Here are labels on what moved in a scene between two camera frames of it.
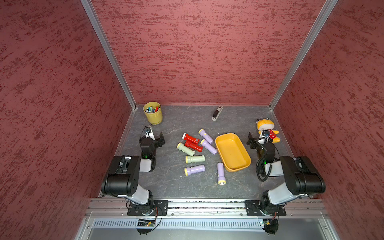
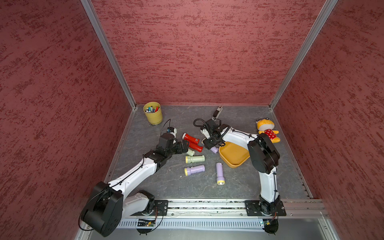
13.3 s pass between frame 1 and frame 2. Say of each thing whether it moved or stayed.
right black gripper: moved
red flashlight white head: stayed
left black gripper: moved
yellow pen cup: stayed
